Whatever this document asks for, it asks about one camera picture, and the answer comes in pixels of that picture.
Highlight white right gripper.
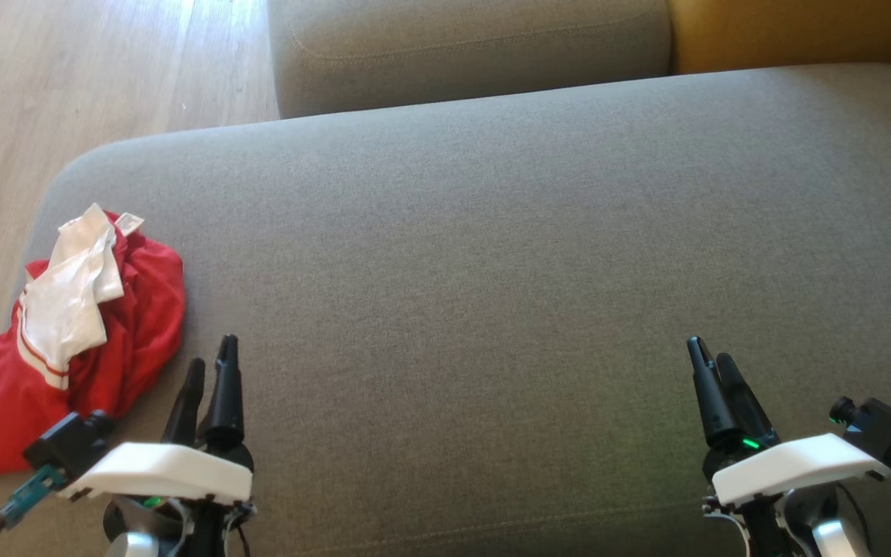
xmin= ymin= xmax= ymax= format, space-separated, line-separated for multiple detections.
xmin=686 ymin=335 xmax=891 ymax=508

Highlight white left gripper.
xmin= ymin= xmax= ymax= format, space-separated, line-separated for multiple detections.
xmin=59 ymin=334 xmax=254 ymax=504

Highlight red shorts with white stripes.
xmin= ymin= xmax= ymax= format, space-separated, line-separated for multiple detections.
xmin=0 ymin=203 xmax=126 ymax=475

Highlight grey fabric sofa seat cushion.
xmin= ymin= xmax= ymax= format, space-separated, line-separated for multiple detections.
xmin=0 ymin=63 xmax=891 ymax=557

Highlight mustard yellow cushion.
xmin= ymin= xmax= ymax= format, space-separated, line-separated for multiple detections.
xmin=666 ymin=0 xmax=891 ymax=76

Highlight grey fabric sofa back cushion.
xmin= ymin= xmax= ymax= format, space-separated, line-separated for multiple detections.
xmin=268 ymin=0 xmax=674 ymax=120

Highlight teal-plug left camera cable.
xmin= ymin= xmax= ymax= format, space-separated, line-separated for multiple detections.
xmin=0 ymin=463 xmax=67 ymax=557

